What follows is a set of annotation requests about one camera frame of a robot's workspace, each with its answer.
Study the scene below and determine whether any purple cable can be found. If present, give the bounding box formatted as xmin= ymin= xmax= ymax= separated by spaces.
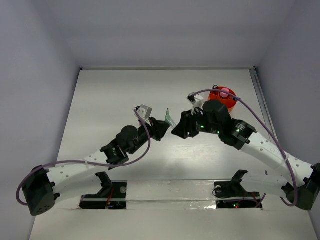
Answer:
xmin=16 ymin=108 xmax=152 ymax=206
xmin=193 ymin=88 xmax=299 ymax=208

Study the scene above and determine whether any orange round container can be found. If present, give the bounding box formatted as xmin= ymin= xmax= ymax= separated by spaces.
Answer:
xmin=208 ymin=86 xmax=237 ymax=113

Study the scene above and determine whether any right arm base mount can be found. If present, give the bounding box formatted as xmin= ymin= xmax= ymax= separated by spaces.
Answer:
xmin=212 ymin=170 xmax=263 ymax=210

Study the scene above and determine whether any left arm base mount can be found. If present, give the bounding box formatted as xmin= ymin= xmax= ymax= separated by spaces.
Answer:
xmin=79 ymin=172 xmax=127 ymax=210

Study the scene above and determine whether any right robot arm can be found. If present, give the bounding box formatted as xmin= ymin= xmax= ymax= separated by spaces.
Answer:
xmin=171 ymin=100 xmax=320 ymax=211

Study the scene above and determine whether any pink glue bottle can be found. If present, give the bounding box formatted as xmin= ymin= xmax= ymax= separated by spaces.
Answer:
xmin=219 ymin=87 xmax=230 ymax=99

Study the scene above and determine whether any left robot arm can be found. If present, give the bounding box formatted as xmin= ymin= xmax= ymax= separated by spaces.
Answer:
xmin=17 ymin=117 xmax=170 ymax=216

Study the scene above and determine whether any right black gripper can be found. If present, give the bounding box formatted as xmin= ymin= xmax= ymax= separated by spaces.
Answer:
xmin=171 ymin=107 xmax=221 ymax=140

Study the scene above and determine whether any green transparent pen cap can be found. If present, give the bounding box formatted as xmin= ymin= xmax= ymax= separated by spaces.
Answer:
xmin=169 ymin=120 xmax=177 ymax=129

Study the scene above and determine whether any aluminium rail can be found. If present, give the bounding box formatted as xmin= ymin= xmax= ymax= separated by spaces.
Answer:
xmin=249 ymin=67 xmax=277 ymax=139

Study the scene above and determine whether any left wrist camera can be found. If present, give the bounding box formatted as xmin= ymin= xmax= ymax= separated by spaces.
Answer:
xmin=133 ymin=104 xmax=153 ymax=122

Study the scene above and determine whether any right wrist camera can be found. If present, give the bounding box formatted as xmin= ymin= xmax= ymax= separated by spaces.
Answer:
xmin=187 ymin=92 xmax=205 ymax=115

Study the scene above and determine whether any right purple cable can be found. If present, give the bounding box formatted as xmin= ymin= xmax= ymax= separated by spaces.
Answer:
xmin=193 ymin=88 xmax=299 ymax=208

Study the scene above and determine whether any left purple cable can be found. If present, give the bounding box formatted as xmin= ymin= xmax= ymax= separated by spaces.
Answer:
xmin=16 ymin=108 xmax=152 ymax=206

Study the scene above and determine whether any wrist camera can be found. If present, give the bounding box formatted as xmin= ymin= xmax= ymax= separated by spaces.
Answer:
xmin=133 ymin=104 xmax=153 ymax=122
xmin=187 ymin=92 xmax=205 ymax=115

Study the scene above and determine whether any green highlighter pen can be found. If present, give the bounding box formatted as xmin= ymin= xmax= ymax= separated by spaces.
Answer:
xmin=164 ymin=108 xmax=173 ymax=126

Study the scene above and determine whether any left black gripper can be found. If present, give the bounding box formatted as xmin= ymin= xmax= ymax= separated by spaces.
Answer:
xmin=127 ymin=117 xmax=170 ymax=155

